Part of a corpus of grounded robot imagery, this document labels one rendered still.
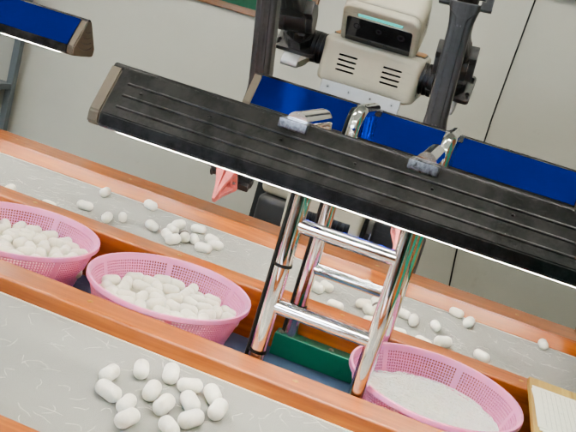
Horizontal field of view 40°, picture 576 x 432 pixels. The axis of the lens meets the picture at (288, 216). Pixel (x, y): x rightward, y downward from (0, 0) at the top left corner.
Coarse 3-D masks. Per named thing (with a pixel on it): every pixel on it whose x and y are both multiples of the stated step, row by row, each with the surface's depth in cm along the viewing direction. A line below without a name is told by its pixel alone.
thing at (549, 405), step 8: (536, 392) 124; (544, 392) 125; (536, 400) 120; (544, 400) 122; (552, 400) 122; (560, 400) 123; (568, 400) 124; (536, 408) 118; (544, 408) 118; (552, 408) 119; (560, 408) 120; (568, 408) 121; (544, 416) 116; (552, 416) 116; (560, 416) 117; (568, 416) 118; (544, 424) 113; (552, 424) 113; (560, 424) 114; (568, 424) 115
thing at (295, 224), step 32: (288, 128) 88; (416, 160) 85; (288, 224) 107; (288, 256) 107; (384, 256) 104; (384, 288) 105; (256, 320) 111; (320, 320) 108; (384, 320) 105; (256, 352) 110; (352, 384) 108
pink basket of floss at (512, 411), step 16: (352, 352) 121; (384, 352) 129; (400, 352) 130; (416, 352) 131; (432, 352) 131; (352, 368) 115; (384, 368) 129; (400, 368) 130; (416, 368) 130; (432, 368) 130; (448, 368) 130; (464, 368) 129; (464, 384) 128; (480, 384) 127; (496, 384) 125; (368, 400) 112; (384, 400) 108; (480, 400) 126; (496, 400) 124; (512, 400) 121; (416, 416) 106; (496, 416) 122; (512, 416) 119
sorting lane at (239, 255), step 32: (0, 160) 181; (32, 192) 164; (64, 192) 171; (96, 192) 178; (128, 224) 162; (160, 224) 168; (192, 224) 175; (224, 256) 159; (256, 256) 165; (288, 288) 151; (352, 288) 163; (448, 320) 161; (512, 352) 152; (544, 352) 158
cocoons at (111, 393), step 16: (112, 368) 97; (144, 368) 99; (176, 368) 102; (96, 384) 93; (112, 384) 93; (160, 384) 97; (192, 384) 99; (208, 384) 100; (112, 400) 92; (128, 400) 91; (160, 400) 92; (192, 400) 95; (208, 400) 98; (224, 400) 97; (128, 416) 87; (192, 416) 91; (208, 416) 95
